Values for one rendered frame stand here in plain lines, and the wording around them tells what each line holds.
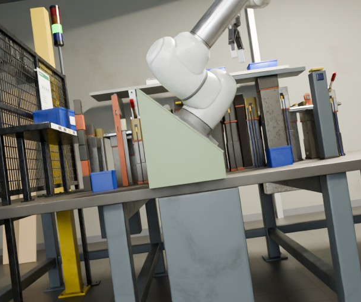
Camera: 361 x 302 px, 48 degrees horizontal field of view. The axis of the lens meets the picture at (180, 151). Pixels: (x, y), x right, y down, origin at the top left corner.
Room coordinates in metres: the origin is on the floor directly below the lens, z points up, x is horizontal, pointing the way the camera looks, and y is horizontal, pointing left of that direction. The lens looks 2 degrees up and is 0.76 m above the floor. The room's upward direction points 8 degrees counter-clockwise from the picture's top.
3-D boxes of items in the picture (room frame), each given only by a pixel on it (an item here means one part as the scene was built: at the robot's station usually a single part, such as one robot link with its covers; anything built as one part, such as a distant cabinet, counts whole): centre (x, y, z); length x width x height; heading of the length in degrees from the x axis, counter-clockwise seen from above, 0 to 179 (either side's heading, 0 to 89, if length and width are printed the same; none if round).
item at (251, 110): (2.20, -0.41, 0.89); 0.12 x 0.08 x 0.38; 1
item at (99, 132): (2.49, 0.50, 0.88); 0.08 x 0.08 x 0.36; 1
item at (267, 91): (2.04, -0.48, 0.92); 0.10 x 0.08 x 0.45; 91
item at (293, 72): (2.04, -0.48, 1.16); 0.37 x 0.14 x 0.02; 91
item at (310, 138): (2.38, -0.78, 0.84); 0.05 x 0.05 x 0.29; 1
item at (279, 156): (1.94, -0.46, 0.74); 0.11 x 0.10 x 0.09; 91
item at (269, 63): (4.58, -1.05, 1.74); 0.32 x 0.22 x 0.10; 90
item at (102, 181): (1.92, 0.38, 0.74); 0.11 x 0.10 x 0.09; 91
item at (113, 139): (2.36, 0.36, 0.84); 0.12 x 0.05 x 0.29; 1
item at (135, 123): (2.19, 0.22, 0.87); 0.10 x 0.07 x 0.35; 1
